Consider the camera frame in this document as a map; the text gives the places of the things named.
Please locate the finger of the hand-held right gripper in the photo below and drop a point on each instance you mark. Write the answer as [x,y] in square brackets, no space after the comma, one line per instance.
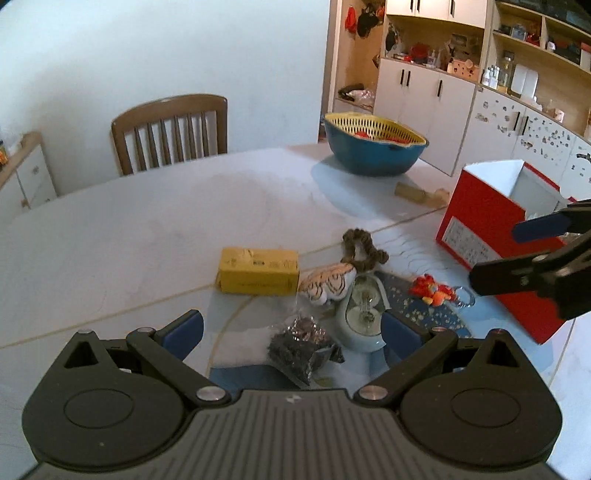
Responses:
[540,228]
[503,279]

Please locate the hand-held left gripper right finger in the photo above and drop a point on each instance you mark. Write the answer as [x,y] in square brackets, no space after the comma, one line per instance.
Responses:
[399,337]

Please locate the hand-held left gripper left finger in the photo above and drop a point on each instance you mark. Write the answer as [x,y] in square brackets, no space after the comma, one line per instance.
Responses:
[182,334]

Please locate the white hourglass timer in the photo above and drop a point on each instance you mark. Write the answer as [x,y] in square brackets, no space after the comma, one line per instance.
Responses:
[362,323]

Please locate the red cardboard box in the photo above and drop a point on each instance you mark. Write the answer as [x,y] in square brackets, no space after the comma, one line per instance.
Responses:
[480,212]

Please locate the striped tiger plush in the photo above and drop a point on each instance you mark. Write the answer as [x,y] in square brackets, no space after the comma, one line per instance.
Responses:
[323,284]

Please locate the yellow box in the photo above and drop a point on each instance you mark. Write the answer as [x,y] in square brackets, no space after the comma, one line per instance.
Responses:
[258,272]

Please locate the clear bag of dark bits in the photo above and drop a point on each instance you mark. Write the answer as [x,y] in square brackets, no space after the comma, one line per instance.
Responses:
[300,346]

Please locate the brown scrunchie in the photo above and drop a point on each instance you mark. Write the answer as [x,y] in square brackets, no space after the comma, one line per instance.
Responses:
[358,237]

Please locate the white cabinet with stickers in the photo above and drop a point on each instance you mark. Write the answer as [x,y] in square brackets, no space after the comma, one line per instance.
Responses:
[517,138]

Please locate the white boards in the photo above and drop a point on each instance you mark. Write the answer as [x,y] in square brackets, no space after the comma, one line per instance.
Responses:
[524,81]

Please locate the wooden shelf unit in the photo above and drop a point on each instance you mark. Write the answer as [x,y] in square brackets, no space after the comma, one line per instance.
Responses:
[554,69]

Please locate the group of bottles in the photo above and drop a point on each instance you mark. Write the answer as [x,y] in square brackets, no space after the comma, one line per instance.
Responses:
[503,71]

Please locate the grey two-door cabinet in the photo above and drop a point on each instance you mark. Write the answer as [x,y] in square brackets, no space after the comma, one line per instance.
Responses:
[425,115]

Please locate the pile of red strawberries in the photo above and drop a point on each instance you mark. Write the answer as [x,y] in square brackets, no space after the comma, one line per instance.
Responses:
[392,136]

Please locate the cardboard box with holes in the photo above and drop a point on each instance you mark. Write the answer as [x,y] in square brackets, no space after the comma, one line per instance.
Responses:
[461,69]

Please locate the blue bowl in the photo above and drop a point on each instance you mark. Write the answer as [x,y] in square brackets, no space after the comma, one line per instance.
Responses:
[369,159]

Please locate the red item on counter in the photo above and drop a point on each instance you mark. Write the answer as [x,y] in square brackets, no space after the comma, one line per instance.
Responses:
[419,53]

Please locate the yellow strainer basket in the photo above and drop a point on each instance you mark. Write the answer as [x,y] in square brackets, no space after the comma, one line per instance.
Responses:
[351,122]

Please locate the white sideboard with wooden top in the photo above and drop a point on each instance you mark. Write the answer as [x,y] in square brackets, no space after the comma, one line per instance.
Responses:
[32,175]

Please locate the plastic bag on bench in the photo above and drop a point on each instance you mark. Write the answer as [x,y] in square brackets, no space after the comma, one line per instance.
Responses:
[358,93]

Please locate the brown wooden chair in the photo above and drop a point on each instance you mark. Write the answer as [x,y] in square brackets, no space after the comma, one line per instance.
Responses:
[171,107]

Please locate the black and red hanging bag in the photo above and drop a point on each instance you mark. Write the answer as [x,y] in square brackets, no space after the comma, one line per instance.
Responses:
[391,39]

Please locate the black hanging hat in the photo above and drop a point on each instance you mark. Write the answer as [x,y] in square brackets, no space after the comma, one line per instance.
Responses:
[369,21]

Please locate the red hanging hat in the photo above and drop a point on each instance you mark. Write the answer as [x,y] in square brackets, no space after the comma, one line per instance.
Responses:
[351,19]

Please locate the grey upper wall cabinets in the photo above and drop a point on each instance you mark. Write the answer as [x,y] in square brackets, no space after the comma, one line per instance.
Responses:
[434,5]

